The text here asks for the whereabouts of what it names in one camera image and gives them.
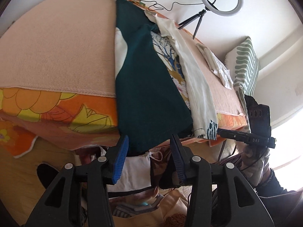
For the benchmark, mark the folded white shirt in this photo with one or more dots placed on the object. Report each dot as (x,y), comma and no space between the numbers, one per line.
(216,66)

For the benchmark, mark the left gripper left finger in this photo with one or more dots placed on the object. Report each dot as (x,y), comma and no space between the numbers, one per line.
(115,160)

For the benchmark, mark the pink blanket on bed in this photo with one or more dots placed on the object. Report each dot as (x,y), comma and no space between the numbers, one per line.
(58,63)

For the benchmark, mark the orange floral bed sheet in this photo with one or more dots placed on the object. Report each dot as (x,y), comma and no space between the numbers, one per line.
(18,136)

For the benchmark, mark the white pillow green stripes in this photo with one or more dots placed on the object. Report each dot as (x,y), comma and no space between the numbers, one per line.
(243,65)

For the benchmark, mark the white and teal printed shirt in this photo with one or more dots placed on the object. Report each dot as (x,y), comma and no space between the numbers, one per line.
(160,88)

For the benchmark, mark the grey gloved right hand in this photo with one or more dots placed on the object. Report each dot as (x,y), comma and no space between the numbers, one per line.
(255,163)

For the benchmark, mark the dark sleeved right forearm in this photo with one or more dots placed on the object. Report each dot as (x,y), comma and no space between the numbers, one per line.
(284,207)

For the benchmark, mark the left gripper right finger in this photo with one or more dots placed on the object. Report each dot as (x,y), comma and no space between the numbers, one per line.
(182,160)

